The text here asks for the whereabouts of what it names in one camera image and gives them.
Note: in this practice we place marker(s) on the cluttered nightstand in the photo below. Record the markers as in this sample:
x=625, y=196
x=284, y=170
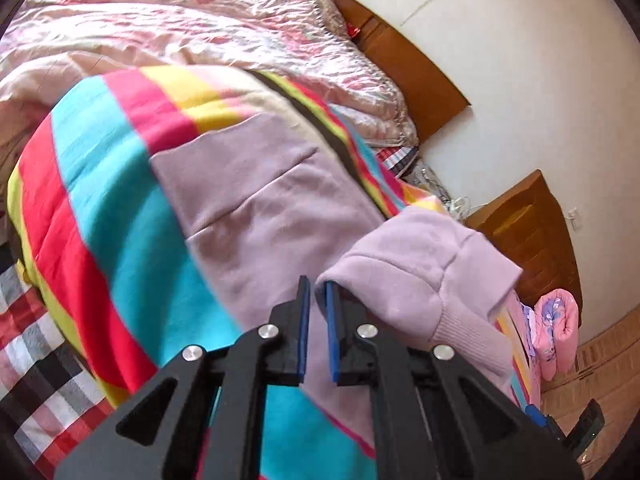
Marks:
x=430, y=180

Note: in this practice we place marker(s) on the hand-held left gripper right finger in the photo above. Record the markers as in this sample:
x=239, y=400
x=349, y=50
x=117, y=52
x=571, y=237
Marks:
x=332, y=335

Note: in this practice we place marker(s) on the lilac fleece pants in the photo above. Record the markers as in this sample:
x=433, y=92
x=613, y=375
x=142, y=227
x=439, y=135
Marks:
x=280, y=220

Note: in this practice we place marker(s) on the small red item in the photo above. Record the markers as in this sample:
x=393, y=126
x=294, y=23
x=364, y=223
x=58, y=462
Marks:
x=355, y=30

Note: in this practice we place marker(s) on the rainbow striped blanket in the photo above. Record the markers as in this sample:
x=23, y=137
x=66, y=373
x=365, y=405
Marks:
x=110, y=200

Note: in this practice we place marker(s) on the red black plaid bed sheet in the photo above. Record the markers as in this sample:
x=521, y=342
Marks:
x=45, y=360

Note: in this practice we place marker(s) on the white wall socket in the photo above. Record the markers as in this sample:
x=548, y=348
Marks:
x=575, y=217

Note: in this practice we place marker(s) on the wide wooden headboard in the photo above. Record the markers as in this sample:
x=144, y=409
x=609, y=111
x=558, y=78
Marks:
x=415, y=70

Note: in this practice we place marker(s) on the pink floral satin quilt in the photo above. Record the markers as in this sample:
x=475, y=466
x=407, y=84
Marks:
x=200, y=30

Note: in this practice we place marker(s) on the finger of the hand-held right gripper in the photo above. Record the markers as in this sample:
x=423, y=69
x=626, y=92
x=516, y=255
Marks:
x=537, y=414

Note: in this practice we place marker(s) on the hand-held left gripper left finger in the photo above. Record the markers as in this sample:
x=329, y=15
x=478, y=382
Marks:
x=305, y=330

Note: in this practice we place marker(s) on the narrow wooden headboard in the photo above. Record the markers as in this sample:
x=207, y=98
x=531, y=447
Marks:
x=535, y=240

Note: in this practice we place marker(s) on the pink duvet with purple flowers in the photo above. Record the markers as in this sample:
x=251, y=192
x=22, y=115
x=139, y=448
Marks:
x=555, y=320

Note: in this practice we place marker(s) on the white power strip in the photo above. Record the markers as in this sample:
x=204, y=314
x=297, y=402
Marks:
x=452, y=206

